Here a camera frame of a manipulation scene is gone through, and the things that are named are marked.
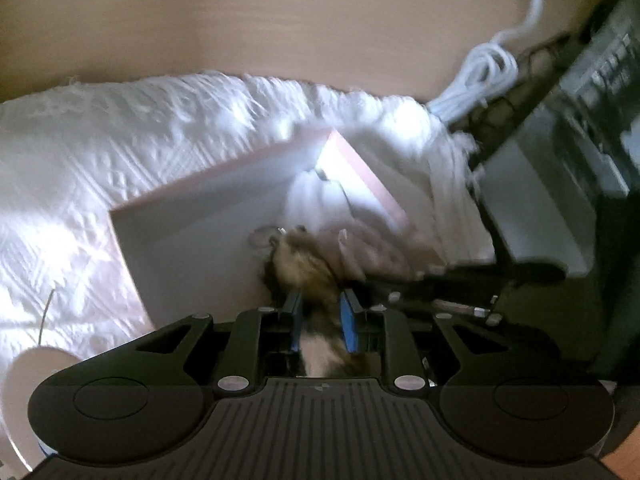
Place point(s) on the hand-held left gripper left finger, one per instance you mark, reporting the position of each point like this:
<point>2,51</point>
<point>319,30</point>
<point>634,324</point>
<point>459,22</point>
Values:
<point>294,322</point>

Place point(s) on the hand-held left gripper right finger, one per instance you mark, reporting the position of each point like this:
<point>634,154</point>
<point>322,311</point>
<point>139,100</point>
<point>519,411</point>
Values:
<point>349,321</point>

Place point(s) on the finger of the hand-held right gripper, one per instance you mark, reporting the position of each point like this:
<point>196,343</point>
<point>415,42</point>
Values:
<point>425,300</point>
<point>500,274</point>

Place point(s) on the brown white furry plush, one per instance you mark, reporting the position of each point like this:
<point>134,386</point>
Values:
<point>305,265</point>

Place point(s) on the pink cardboard box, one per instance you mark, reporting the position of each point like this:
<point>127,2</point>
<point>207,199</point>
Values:
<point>200,240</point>

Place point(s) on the dark keyboard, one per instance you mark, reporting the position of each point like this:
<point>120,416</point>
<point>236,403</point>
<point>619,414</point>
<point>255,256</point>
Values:
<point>610,70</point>

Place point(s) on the white textured cloth cover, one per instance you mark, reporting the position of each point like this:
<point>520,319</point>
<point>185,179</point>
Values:
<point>100,160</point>

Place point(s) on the clear plastic jar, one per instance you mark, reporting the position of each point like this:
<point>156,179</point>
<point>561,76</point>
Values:
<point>25,400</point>

